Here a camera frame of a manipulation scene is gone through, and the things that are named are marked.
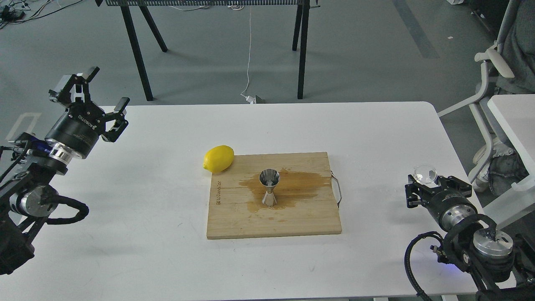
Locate yellow lemon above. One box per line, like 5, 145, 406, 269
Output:
202, 145, 234, 173

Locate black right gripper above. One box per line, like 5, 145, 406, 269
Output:
405, 174, 478, 232

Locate black cables on floor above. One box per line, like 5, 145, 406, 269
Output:
0, 0, 84, 30

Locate white cable with plug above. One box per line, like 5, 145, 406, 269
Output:
240, 4, 266, 105

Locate person in grey clothes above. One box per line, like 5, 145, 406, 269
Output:
474, 0, 535, 196

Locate steel double jigger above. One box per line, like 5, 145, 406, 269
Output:
259, 169, 280, 207

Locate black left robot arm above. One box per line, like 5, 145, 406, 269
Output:
0, 66, 130, 275

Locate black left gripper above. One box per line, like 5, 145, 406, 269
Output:
45, 66, 130, 159

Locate small clear glass cup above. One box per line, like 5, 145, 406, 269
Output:
412, 163, 438, 186

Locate bamboo cutting board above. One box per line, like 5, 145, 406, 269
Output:
206, 152, 342, 240

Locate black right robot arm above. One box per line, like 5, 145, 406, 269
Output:
404, 175, 535, 301

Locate black metal trestle table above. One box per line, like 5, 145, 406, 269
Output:
94, 0, 321, 102

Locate white side table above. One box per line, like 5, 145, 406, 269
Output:
488, 94, 535, 174

